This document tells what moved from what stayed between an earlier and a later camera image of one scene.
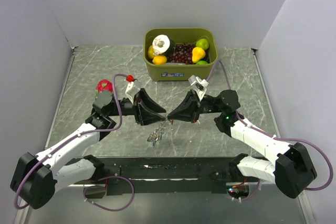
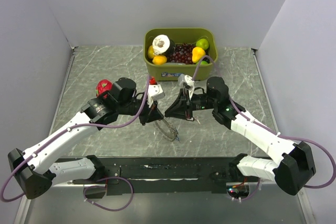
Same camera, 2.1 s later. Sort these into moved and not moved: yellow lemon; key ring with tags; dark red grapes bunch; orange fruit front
Moved: key ring with tags
Not moved: orange fruit front; dark red grapes bunch; yellow lemon
